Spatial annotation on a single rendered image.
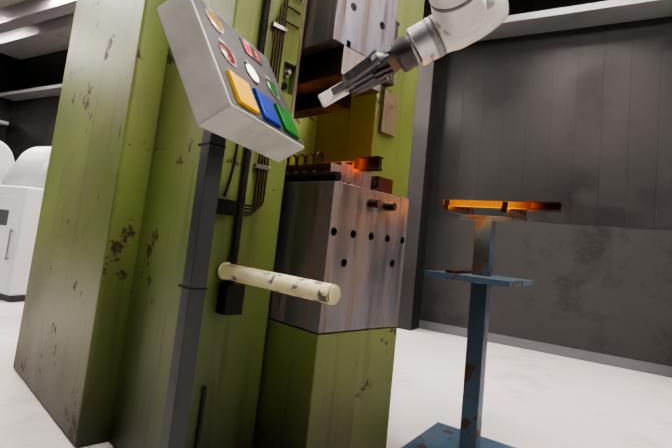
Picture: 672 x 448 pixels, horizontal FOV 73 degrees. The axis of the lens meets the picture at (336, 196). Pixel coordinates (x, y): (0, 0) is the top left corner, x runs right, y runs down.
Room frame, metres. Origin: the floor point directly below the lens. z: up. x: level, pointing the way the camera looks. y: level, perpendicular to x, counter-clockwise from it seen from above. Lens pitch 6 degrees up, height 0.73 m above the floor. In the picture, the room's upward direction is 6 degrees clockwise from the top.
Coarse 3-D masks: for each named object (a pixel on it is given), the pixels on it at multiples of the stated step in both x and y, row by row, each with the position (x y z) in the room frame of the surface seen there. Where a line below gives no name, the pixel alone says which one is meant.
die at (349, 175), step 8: (312, 168) 1.46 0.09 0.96; (320, 168) 1.43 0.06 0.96; (328, 168) 1.40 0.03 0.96; (336, 168) 1.42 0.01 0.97; (344, 168) 1.44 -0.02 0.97; (352, 168) 1.47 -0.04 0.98; (344, 176) 1.44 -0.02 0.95; (352, 176) 1.47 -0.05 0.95; (360, 176) 1.50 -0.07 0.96; (368, 176) 1.53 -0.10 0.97; (352, 184) 1.47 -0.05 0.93; (360, 184) 1.50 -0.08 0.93; (368, 184) 1.53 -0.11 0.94
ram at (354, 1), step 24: (312, 0) 1.45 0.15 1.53; (336, 0) 1.37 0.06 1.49; (360, 0) 1.44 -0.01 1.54; (384, 0) 1.52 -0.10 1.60; (312, 24) 1.44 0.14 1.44; (336, 24) 1.37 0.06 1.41; (360, 24) 1.44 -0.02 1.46; (384, 24) 1.53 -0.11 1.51; (312, 48) 1.45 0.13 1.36; (360, 48) 1.45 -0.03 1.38; (384, 48) 1.54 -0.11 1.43
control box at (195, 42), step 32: (192, 0) 0.85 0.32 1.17; (192, 32) 0.84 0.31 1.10; (224, 32) 0.94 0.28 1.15; (192, 64) 0.83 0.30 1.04; (224, 64) 0.85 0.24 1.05; (256, 64) 1.05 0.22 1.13; (192, 96) 0.83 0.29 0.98; (224, 96) 0.81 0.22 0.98; (224, 128) 0.87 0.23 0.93; (256, 128) 0.92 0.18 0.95
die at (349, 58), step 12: (336, 48) 1.42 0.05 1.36; (348, 48) 1.41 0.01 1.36; (300, 60) 1.55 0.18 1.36; (312, 60) 1.50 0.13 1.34; (324, 60) 1.46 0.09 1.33; (336, 60) 1.42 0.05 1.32; (348, 60) 1.42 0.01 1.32; (360, 60) 1.46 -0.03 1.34; (300, 72) 1.54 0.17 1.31; (312, 72) 1.50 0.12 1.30; (324, 72) 1.45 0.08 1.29; (336, 72) 1.41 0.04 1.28; (300, 84) 1.55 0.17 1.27; (312, 84) 1.53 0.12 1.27; (324, 84) 1.52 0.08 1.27; (336, 84) 1.51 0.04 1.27
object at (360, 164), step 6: (372, 156) 1.43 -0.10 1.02; (378, 156) 1.41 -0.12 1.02; (348, 162) 1.50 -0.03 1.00; (354, 162) 1.47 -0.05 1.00; (360, 162) 1.47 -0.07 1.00; (366, 162) 1.45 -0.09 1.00; (372, 162) 1.43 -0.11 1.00; (378, 162) 1.42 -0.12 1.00; (354, 168) 1.47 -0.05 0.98; (360, 168) 1.47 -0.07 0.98; (366, 168) 1.45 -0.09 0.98; (372, 168) 1.42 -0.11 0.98; (378, 168) 1.41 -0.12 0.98
